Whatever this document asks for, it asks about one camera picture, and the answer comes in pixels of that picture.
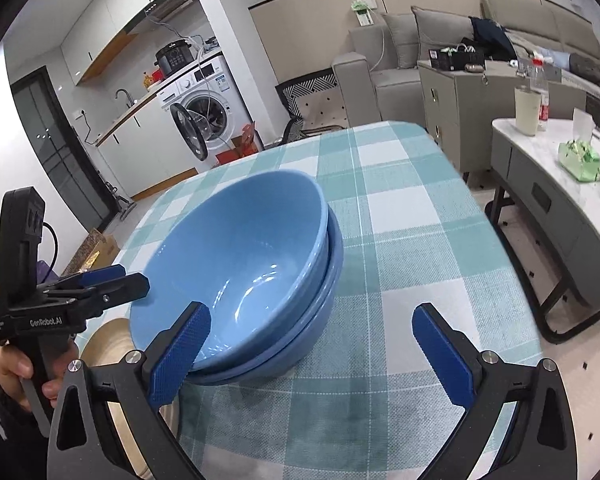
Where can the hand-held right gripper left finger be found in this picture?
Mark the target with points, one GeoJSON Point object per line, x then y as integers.
{"type": "Point", "coordinates": [180, 355]}

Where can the grey sofa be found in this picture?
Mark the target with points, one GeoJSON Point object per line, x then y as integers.
{"type": "Point", "coordinates": [360, 80]}

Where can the white marble coffee table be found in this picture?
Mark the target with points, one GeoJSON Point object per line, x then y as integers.
{"type": "Point", "coordinates": [545, 180]}

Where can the black pressure cooker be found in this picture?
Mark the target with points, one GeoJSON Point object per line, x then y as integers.
{"type": "Point", "coordinates": [172, 57]}

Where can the white lower kitchen cabinet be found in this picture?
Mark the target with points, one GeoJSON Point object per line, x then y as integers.
{"type": "Point", "coordinates": [145, 150]}

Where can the yellow bottle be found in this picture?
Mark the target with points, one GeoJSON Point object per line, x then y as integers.
{"type": "Point", "coordinates": [147, 81]}

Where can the kitchen faucet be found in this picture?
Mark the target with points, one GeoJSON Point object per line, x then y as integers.
{"type": "Point", "coordinates": [125, 97]}

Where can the white green wall holder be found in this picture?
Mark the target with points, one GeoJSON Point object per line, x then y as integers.
{"type": "Point", "coordinates": [365, 12]}

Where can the green tissue pack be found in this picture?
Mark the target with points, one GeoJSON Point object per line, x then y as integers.
{"type": "Point", "coordinates": [580, 160]}

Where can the cardboard box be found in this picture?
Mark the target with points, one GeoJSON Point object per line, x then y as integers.
{"type": "Point", "coordinates": [105, 252]}

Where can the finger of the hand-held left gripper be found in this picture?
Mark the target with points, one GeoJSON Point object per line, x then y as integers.
{"type": "Point", "coordinates": [100, 274]}
{"type": "Point", "coordinates": [115, 291]}

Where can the grey cushion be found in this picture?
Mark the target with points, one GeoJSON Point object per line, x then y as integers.
{"type": "Point", "coordinates": [442, 35]}
{"type": "Point", "coordinates": [400, 42]}

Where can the stick vacuum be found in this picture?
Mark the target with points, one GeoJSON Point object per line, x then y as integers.
{"type": "Point", "coordinates": [120, 202]}

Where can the black jacket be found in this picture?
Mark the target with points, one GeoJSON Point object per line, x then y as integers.
{"type": "Point", "coordinates": [492, 37]}

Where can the red box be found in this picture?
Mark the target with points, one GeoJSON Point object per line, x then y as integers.
{"type": "Point", "coordinates": [157, 76]}

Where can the person's left hand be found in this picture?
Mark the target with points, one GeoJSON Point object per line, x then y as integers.
{"type": "Point", "coordinates": [12, 367]}

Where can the white carton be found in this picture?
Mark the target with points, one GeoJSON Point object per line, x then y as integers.
{"type": "Point", "coordinates": [582, 122]}

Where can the range hood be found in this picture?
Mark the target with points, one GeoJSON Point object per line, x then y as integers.
{"type": "Point", "coordinates": [172, 10]}

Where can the beige tumbler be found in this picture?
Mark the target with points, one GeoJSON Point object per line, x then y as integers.
{"type": "Point", "coordinates": [526, 110]}

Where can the white upper cabinets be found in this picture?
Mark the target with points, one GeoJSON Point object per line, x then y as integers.
{"type": "Point", "coordinates": [105, 25]}

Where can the grey side cabinet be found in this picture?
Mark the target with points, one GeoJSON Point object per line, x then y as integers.
{"type": "Point", "coordinates": [460, 110]}

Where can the checked tablecloth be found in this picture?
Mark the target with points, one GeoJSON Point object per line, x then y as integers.
{"type": "Point", "coordinates": [405, 240]}

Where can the red gift bag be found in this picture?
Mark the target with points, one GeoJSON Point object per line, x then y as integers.
{"type": "Point", "coordinates": [250, 140]}

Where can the dark glass door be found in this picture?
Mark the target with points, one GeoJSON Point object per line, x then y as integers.
{"type": "Point", "coordinates": [55, 150]}

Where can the dark grey blanket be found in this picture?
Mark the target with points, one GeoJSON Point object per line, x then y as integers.
{"type": "Point", "coordinates": [592, 72]}

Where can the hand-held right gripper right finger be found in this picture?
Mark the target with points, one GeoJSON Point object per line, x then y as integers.
{"type": "Point", "coordinates": [442, 355]}

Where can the clear plastic bottle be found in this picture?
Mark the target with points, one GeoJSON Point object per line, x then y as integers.
{"type": "Point", "coordinates": [541, 90]}

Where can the beige plate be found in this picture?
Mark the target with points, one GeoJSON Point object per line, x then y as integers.
{"type": "Point", "coordinates": [105, 345]}

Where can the black box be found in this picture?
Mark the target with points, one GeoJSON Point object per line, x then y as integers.
{"type": "Point", "coordinates": [450, 59]}

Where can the blue bowl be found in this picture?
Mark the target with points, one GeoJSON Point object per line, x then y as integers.
{"type": "Point", "coordinates": [336, 255]}
{"type": "Point", "coordinates": [240, 260]}
{"type": "Point", "coordinates": [290, 360]}

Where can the white washing machine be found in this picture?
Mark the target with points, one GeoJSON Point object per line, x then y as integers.
{"type": "Point", "coordinates": [215, 85]}

